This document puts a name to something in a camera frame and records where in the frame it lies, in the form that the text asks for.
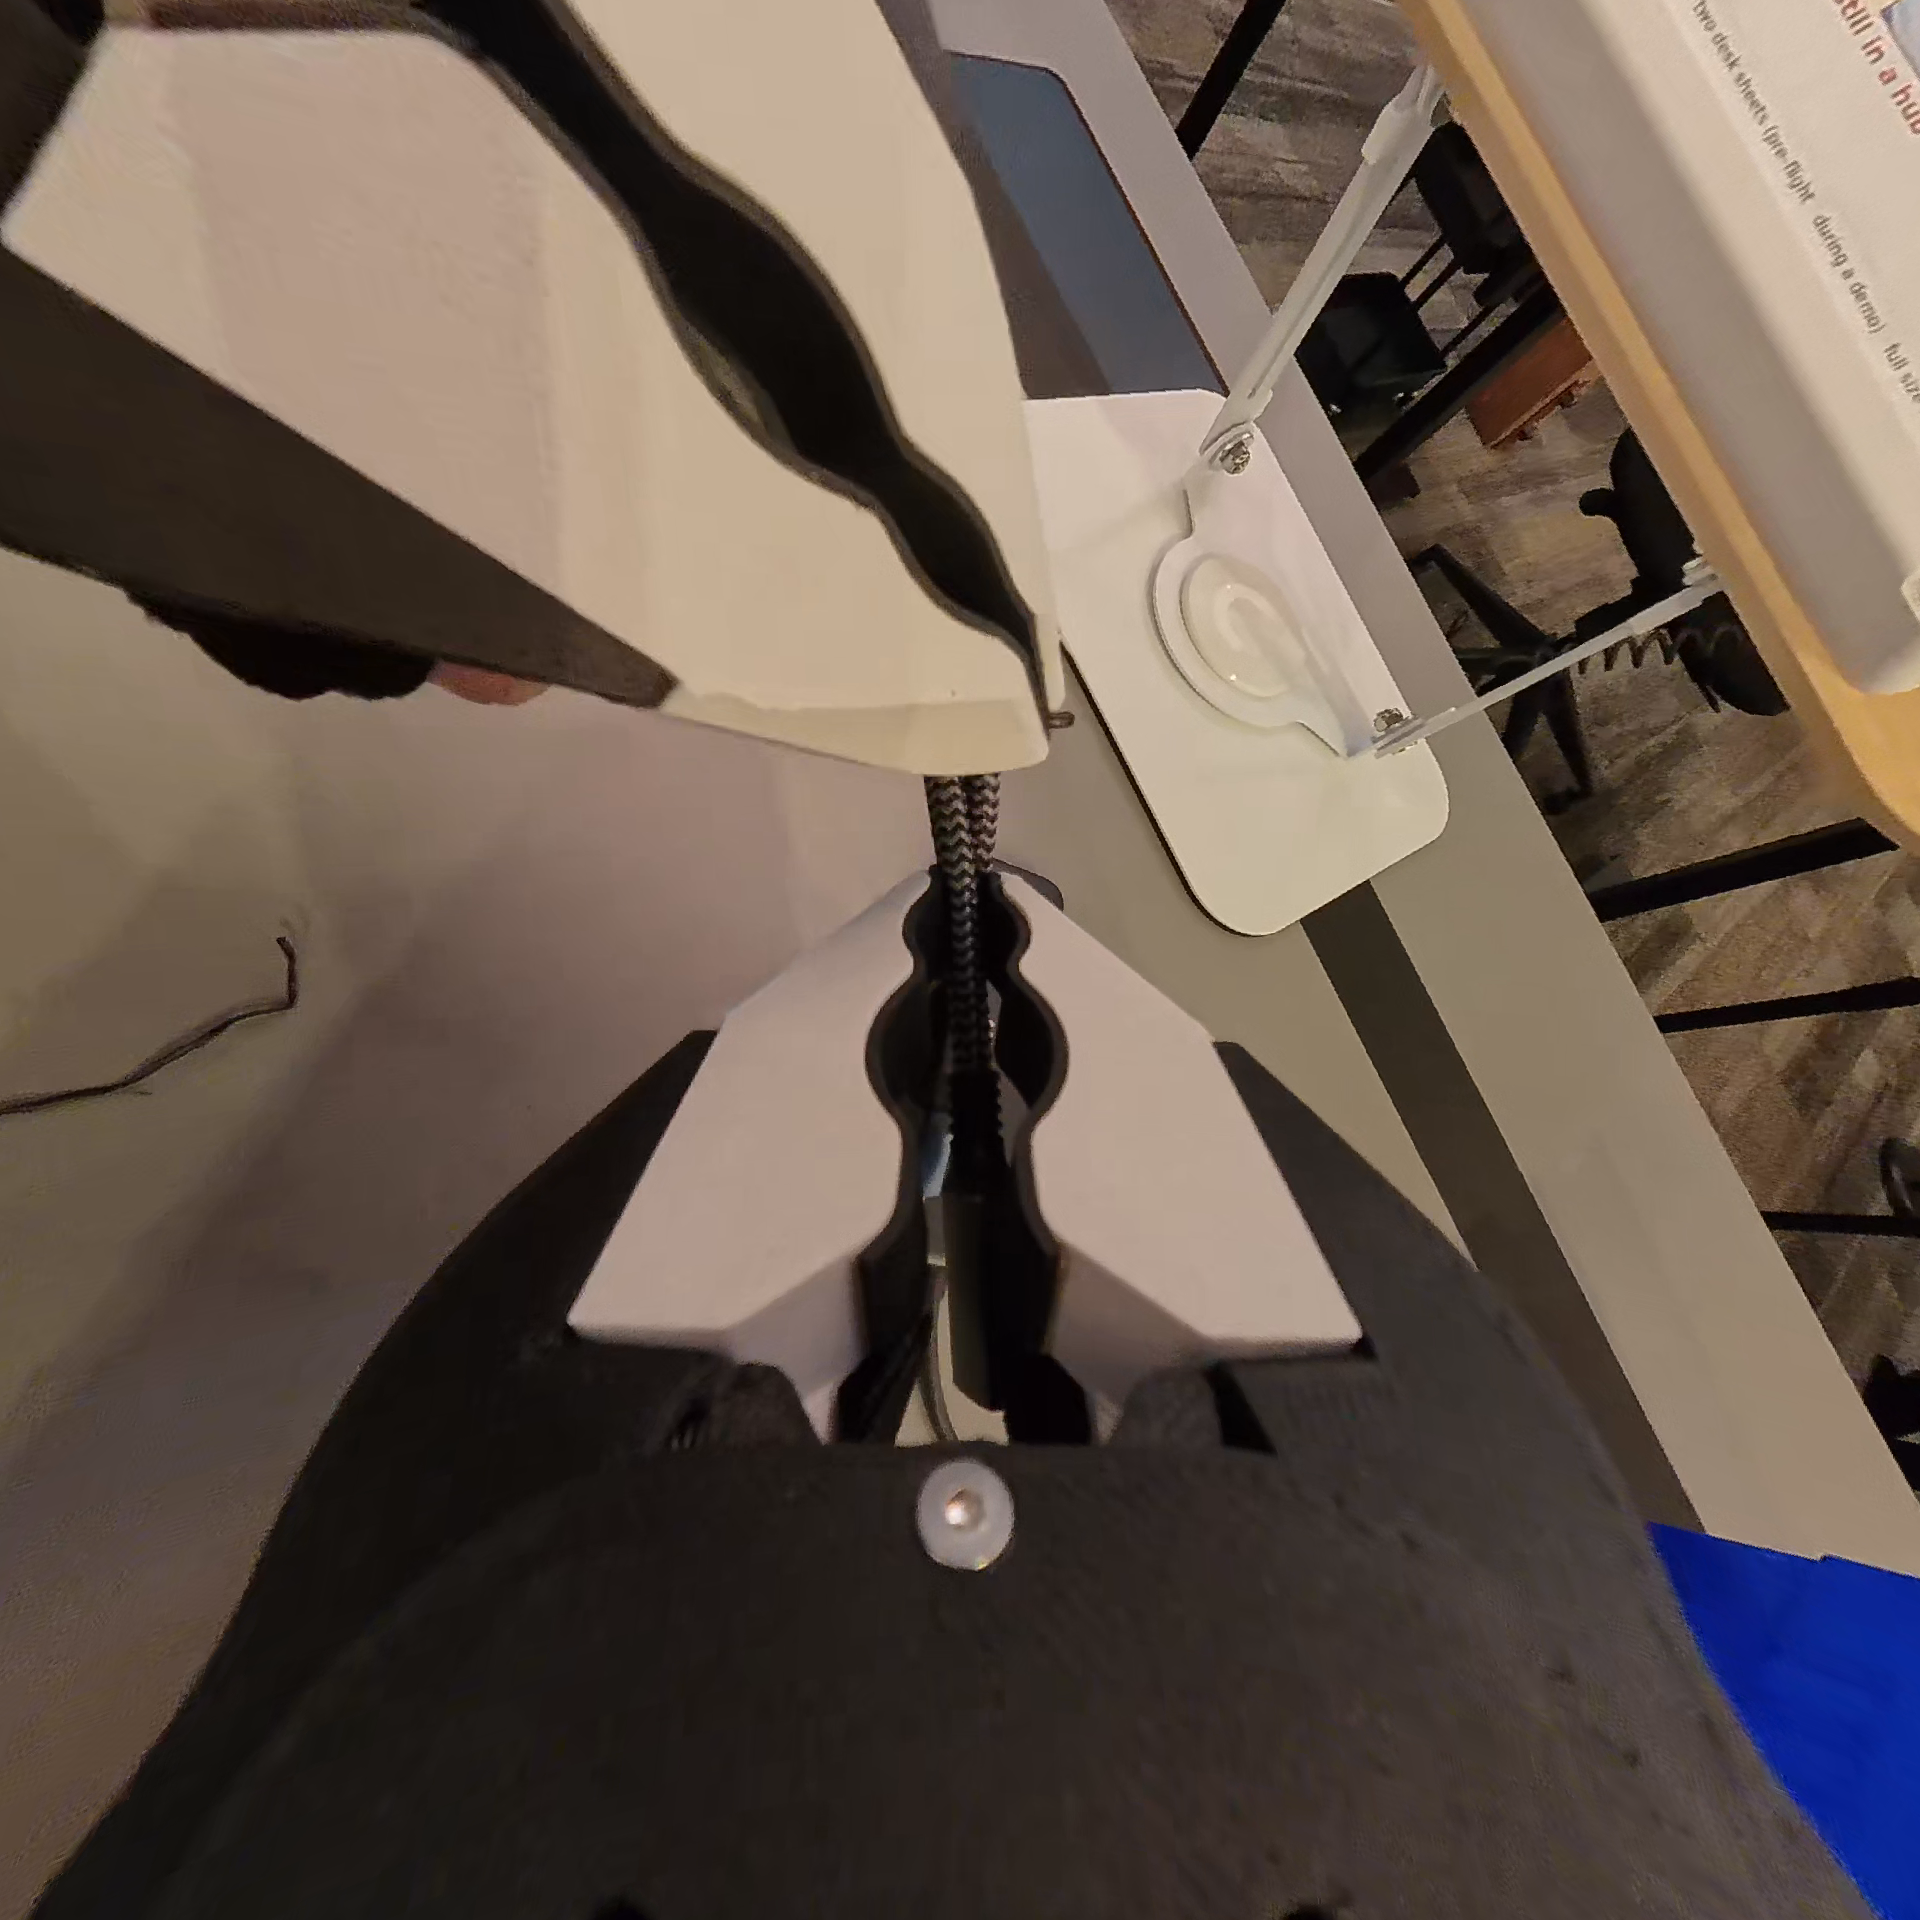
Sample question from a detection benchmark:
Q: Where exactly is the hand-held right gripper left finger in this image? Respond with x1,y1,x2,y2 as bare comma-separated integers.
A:
565,877,919,1410

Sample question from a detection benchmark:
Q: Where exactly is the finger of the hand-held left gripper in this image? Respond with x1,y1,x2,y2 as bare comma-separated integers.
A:
0,0,1058,773
572,0,1058,654

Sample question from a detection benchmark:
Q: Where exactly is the blue storage bin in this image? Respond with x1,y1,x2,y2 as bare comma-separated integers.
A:
1652,1521,1920,1920

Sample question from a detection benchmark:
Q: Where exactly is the thin black wire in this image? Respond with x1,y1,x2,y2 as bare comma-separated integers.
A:
0,931,301,1118

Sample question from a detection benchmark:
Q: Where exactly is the instruction sheet wooden board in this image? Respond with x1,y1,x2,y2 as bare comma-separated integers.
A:
1406,0,1920,848

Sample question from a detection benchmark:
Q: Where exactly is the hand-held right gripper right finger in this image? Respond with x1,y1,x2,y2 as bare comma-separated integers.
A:
1005,886,1368,1406

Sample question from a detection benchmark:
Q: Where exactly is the braided usb cable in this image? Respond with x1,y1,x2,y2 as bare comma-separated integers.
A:
904,763,1037,1442

